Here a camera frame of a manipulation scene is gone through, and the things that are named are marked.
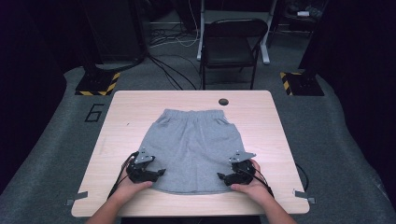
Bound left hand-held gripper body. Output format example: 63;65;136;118
125;148;160;184

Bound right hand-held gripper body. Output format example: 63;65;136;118
224;150;257;187

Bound gray shorts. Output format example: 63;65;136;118
137;107;250;196

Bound person's right hand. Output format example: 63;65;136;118
230;160;275;204

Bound person's left hand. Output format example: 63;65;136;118
116;176;154;203

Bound gray tape strip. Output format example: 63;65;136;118
292;189;317;204
64;190;89;207

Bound striped black stand base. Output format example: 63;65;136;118
74;70;121;97
279;71;325;97

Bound black folding chair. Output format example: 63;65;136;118
199;18;269;91

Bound right hand-held gripper cable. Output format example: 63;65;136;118
239;161;276;199

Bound hand-held gripper cable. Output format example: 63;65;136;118
239;161;276;199
106;151;139;200

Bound left hand-held gripper cable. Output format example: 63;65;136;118
106;151;139;200

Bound black cable beside table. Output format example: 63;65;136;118
294;162;310;192

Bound white desk frame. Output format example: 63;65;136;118
195;0;278;65

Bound bundle of floor cables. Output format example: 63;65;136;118
146;18;200;91

